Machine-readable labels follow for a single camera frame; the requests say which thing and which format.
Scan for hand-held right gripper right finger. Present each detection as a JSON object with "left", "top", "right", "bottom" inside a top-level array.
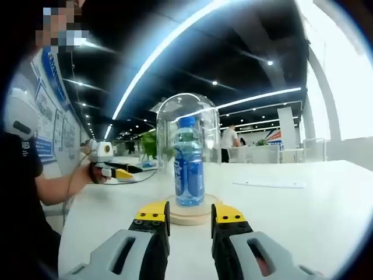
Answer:
[{"left": 210, "top": 202, "right": 323, "bottom": 280}]

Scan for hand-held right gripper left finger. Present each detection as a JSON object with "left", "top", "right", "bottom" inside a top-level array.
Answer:
[{"left": 62, "top": 200, "right": 172, "bottom": 280}]

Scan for round wooden base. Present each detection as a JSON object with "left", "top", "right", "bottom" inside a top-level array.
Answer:
[{"left": 162, "top": 193, "right": 226, "bottom": 227}]

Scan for blue drink bottle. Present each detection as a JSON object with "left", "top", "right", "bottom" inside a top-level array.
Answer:
[{"left": 174, "top": 116, "right": 206, "bottom": 207}]

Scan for clear glass dome cover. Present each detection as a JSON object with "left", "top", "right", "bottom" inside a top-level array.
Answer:
[{"left": 155, "top": 92, "right": 222, "bottom": 205}]

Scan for person's left hand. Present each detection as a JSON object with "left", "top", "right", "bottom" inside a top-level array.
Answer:
[{"left": 86, "top": 161, "right": 113, "bottom": 186}]

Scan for green leafy plant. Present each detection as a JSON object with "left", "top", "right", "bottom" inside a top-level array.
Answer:
[{"left": 139, "top": 130, "right": 160, "bottom": 162}]

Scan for white strip on table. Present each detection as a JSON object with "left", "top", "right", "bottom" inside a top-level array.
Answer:
[{"left": 232, "top": 178, "right": 307, "bottom": 189}]

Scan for white chest-worn device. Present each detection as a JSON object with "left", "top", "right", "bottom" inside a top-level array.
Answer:
[{"left": 3, "top": 94, "right": 40, "bottom": 143}]

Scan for person's dark shirt torso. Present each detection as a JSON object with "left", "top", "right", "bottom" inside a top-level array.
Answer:
[{"left": 0, "top": 131, "right": 62, "bottom": 280}]

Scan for curved ceiling light strip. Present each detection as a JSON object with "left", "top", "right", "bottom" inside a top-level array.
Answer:
[{"left": 103, "top": 0, "right": 223, "bottom": 141}]

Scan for white pillar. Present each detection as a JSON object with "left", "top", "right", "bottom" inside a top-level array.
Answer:
[{"left": 276, "top": 106, "right": 301, "bottom": 147}]

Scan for straight ceiling light strip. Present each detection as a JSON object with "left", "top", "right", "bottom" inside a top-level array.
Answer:
[{"left": 216, "top": 86, "right": 303, "bottom": 111}]

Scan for window with white blinds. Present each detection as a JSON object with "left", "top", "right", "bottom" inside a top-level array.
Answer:
[{"left": 294, "top": 0, "right": 373, "bottom": 144}]

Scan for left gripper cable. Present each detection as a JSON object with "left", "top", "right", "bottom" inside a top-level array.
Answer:
[{"left": 62, "top": 151, "right": 92, "bottom": 232}]

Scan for blue white wall poster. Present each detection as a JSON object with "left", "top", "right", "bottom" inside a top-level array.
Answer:
[{"left": 31, "top": 47, "right": 83, "bottom": 165}]

